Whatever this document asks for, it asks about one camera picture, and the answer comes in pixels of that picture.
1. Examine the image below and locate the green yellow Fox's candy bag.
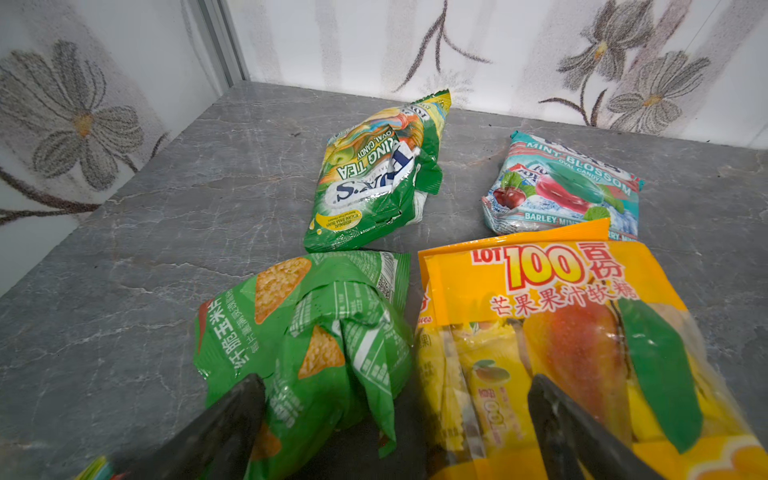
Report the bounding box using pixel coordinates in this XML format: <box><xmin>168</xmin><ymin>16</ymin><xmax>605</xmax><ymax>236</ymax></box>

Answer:
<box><xmin>304</xmin><ymin>89</ymin><xmax>452</xmax><ymax>253</ymax></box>

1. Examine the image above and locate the teal Fox's candy bag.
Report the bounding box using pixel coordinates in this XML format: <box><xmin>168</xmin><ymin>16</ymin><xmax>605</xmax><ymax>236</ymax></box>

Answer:
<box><xmin>481</xmin><ymin>131</ymin><xmax>644</xmax><ymax>241</ymax></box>

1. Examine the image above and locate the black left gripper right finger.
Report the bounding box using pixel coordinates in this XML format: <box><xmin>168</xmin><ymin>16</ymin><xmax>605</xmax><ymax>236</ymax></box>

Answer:
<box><xmin>527</xmin><ymin>374</ymin><xmax>661</xmax><ymax>479</ymax></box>

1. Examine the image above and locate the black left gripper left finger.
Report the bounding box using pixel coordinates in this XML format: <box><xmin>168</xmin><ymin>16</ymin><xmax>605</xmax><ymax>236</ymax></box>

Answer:
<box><xmin>121</xmin><ymin>373</ymin><xmax>266</xmax><ymax>479</ymax></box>

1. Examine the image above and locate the orange rainbow candy packet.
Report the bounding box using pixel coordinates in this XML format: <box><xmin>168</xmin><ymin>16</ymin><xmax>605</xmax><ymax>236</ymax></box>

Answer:
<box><xmin>75</xmin><ymin>456</ymin><xmax>123</xmax><ymax>480</ymax></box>

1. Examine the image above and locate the green corn chips bag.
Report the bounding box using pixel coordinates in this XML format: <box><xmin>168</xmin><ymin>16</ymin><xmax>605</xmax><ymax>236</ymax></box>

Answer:
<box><xmin>194</xmin><ymin>250</ymin><xmax>413</xmax><ymax>479</ymax></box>

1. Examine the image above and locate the orange snack packet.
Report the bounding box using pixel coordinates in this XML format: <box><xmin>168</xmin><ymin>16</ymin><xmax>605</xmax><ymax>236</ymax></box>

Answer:
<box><xmin>417</xmin><ymin>220</ymin><xmax>767</xmax><ymax>479</ymax></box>

